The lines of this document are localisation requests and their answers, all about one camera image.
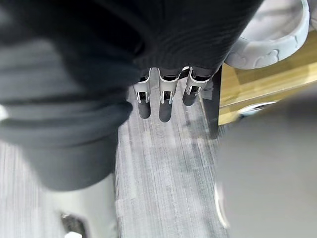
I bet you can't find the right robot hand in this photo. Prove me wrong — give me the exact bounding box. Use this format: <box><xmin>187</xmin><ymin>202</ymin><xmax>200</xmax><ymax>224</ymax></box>
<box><xmin>0</xmin><ymin>0</ymin><xmax>264</xmax><ymax>238</ymax></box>

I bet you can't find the wooden shoe rack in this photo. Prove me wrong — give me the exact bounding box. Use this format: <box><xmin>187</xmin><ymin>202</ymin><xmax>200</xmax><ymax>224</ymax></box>
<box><xmin>198</xmin><ymin>29</ymin><xmax>317</xmax><ymax>140</ymax></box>

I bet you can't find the white slipper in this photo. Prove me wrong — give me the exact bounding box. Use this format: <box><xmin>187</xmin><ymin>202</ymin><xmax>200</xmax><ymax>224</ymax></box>
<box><xmin>237</xmin><ymin>104</ymin><xmax>269</xmax><ymax>118</ymax></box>

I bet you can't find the grey robot leg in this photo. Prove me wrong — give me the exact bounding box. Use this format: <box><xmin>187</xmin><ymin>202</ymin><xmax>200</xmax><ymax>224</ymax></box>
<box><xmin>214</xmin><ymin>97</ymin><xmax>317</xmax><ymax>238</ymax></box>

